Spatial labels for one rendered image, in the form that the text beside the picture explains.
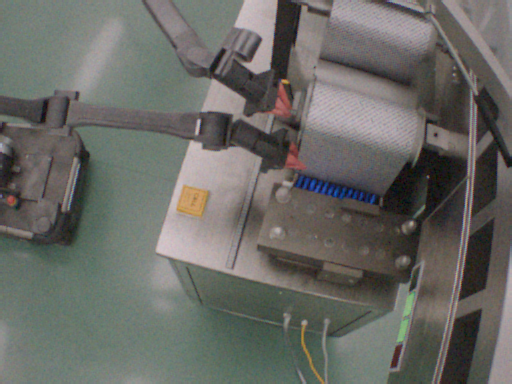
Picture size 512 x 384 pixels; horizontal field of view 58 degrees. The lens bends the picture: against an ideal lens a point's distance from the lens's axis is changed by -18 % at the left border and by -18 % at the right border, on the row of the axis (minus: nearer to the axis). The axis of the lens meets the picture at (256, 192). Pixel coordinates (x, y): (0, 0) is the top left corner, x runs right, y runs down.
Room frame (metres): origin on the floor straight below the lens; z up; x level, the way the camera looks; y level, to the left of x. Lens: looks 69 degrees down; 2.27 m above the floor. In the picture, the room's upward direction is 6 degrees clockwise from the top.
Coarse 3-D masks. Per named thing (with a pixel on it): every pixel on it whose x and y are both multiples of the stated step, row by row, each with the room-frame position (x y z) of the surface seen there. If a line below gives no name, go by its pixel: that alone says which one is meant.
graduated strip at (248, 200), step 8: (272, 120) 0.74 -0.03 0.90; (272, 128) 0.71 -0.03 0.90; (256, 160) 0.61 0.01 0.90; (256, 168) 0.58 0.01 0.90; (256, 176) 0.56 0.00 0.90; (248, 184) 0.54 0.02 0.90; (256, 184) 0.54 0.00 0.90; (248, 192) 0.51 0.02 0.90; (248, 200) 0.49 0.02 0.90; (248, 208) 0.47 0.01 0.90; (240, 216) 0.45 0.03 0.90; (240, 224) 0.42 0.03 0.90; (240, 232) 0.40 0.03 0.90; (232, 240) 0.38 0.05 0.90; (240, 240) 0.38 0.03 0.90; (232, 248) 0.36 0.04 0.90; (232, 256) 0.34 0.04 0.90; (232, 264) 0.32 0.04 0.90
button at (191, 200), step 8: (184, 192) 0.49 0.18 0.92; (192, 192) 0.49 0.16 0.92; (200, 192) 0.49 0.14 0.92; (208, 192) 0.50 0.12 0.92; (184, 200) 0.47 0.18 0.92; (192, 200) 0.47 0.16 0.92; (200, 200) 0.47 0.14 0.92; (176, 208) 0.44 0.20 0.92; (184, 208) 0.44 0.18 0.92; (192, 208) 0.45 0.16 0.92; (200, 208) 0.45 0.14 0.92; (200, 216) 0.43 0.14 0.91
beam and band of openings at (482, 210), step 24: (480, 120) 0.51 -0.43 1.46; (504, 120) 0.42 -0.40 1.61; (480, 144) 0.44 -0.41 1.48; (480, 168) 0.40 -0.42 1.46; (504, 168) 0.33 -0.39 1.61; (480, 192) 0.35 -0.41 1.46; (504, 192) 0.29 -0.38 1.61; (480, 216) 0.29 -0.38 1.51; (504, 216) 0.25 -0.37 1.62; (480, 240) 0.26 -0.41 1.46; (504, 240) 0.21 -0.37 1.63; (480, 264) 0.22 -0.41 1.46; (504, 264) 0.17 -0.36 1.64; (456, 288) 0.17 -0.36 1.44; (480, 288) 0.17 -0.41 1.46; (504, 288) 0.13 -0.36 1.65; (456, 312) 0.13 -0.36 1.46; (480, 312) 0.11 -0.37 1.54; (504, 312) 0.10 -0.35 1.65; (456, 336) 0.08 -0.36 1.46; (480, 336) 0.07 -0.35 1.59; (504, 336) 0.06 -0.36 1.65; (456, 360) 0.04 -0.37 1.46; (480, 360) 0.03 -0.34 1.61; (504, 360) 0.03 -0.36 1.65
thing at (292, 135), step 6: (282, 102) 0.63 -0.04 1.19; (294, 102) 0.63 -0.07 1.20; (294, 108) 0.61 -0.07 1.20; (276, 114) 0.63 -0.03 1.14; (276, 120) 0.61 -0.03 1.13; (282, 120) 0.61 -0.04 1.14; (288, 120) 0.61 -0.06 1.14; (294, 120) 0.61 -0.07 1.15; (282, 126) 0.61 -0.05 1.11; (288, 126) 0.61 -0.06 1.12; (294, 126) 0.61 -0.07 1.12; (288, 132) 0.62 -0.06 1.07; (294, 132) 0.61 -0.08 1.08; (288, 138) 0.61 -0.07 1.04; (294, 138) 0.61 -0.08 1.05
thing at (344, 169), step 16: (304, 144) 0.53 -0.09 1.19; (304, 160) 0.53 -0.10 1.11; (320, 160) 0.52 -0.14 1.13; (336, 160) 0.52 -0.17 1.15; (352, 160) 0.51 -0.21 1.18; (368, 160) 0.51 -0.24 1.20; (304, 176) 0.53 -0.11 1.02; (320, 176) 0.52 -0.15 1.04; (336, 176) 0.51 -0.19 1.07; (352, 176) 0.51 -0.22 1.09; (368, 176) 0.50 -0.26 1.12; (384, 176) 0.50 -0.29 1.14; (368, 192) 0.50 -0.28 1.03; (384, 192) 0.49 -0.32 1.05
